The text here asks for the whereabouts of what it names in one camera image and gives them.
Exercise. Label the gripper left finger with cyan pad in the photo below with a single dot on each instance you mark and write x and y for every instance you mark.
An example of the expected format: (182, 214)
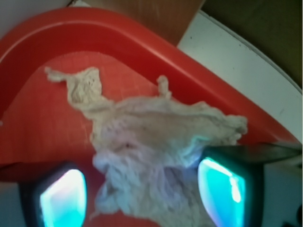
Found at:
(58, 198)

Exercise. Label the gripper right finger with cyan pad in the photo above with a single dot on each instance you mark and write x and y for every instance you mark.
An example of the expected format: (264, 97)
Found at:
(257, 185)

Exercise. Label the white paper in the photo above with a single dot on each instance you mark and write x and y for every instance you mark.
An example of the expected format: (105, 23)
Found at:
(148, 148)

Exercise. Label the red plastic tray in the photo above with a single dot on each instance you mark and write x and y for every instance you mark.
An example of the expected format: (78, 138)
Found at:
(41, 130)

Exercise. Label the white table board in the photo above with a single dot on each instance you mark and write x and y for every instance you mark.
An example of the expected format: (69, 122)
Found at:
(246, 68)

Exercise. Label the brown cardboard box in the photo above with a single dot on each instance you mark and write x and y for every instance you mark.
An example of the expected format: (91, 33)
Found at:
(275, 27)

